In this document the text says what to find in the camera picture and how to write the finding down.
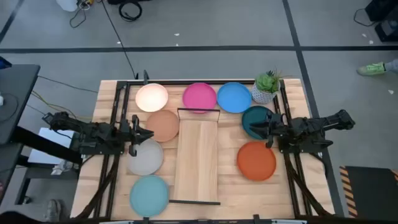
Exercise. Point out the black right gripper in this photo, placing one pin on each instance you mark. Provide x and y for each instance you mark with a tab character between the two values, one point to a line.
278	129

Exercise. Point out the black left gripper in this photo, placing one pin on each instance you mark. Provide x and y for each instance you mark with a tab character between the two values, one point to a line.
133	137

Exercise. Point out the dark teal plate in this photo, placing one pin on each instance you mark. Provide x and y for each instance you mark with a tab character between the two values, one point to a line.
252	115

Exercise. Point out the tan plate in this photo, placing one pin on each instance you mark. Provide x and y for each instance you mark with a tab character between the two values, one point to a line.
163	126

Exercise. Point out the grey plate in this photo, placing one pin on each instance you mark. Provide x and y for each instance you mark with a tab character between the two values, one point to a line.
146	158

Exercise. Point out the orange plate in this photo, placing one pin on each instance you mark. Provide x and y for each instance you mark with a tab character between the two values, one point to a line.
256	161

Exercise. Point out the cream plate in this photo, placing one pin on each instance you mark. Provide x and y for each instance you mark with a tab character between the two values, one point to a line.
151	97

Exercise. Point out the light blue plate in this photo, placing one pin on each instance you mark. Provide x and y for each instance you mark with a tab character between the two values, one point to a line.
149	196

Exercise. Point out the pink plate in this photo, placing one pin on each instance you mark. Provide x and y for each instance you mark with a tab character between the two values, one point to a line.
199	96

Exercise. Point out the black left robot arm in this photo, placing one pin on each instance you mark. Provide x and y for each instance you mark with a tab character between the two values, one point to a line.
93	133

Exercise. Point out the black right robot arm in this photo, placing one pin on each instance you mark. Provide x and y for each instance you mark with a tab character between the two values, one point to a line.
314	127

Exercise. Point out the succulent in white patterned pot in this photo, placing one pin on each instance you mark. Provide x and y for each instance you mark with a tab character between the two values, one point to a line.
265	88

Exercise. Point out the white box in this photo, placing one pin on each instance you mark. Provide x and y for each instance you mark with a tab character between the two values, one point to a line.
57	138

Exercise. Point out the crumpled clear plastic bag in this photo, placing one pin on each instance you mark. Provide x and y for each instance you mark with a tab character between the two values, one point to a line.
62	167

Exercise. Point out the white light bar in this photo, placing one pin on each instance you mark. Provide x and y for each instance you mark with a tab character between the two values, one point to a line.
116	222

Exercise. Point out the person's grey shoe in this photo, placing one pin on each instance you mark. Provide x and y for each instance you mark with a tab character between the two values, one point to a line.
53	211

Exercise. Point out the person's green shoe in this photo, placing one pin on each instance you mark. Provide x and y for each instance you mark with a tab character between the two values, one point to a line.
371	69

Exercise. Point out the black mat with hazard stripes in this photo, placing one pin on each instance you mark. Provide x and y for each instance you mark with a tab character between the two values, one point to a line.
370	193

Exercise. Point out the black desk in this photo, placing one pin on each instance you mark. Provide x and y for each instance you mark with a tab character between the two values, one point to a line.
18	93

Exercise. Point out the person's leg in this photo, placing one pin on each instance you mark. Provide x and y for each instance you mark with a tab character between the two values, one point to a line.
392	66

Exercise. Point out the white container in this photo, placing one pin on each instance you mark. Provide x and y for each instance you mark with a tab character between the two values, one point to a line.
66	4

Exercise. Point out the blue device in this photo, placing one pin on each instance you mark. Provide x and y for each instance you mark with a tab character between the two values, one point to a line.
4	63

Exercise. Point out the black equipment box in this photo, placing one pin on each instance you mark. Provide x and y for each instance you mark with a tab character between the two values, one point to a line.
387	31
384	8

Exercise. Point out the wooden shelf with black frame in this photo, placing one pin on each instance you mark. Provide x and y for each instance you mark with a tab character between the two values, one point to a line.
197	158

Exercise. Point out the black aluminium rig frame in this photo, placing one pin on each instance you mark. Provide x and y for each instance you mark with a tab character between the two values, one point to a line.
174	82

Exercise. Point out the black table-level camera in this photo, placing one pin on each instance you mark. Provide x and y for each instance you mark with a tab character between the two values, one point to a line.
256	218

